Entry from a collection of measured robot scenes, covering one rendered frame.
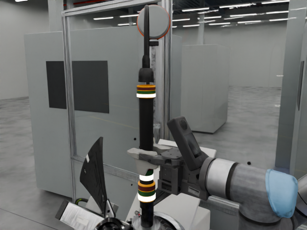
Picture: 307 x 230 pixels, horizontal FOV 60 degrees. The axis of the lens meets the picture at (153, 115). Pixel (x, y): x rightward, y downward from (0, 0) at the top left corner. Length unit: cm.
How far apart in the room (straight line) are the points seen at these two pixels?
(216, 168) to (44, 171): 337
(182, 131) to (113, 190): 138
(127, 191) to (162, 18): 109
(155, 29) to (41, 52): 232
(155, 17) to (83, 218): 91
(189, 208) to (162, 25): 81
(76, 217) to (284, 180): 80
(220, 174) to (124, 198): 136
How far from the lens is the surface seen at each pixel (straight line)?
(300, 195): 63
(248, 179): 52
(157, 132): 123
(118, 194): 188
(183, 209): 101
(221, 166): 54
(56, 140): 348
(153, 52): 130
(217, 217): 149
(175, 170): 57
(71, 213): 113
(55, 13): 687
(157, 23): 131
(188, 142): 56
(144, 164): 62
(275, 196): 51
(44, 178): 385
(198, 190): 58
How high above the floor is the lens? 168
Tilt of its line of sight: 11 degrees down
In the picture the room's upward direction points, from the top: straight up
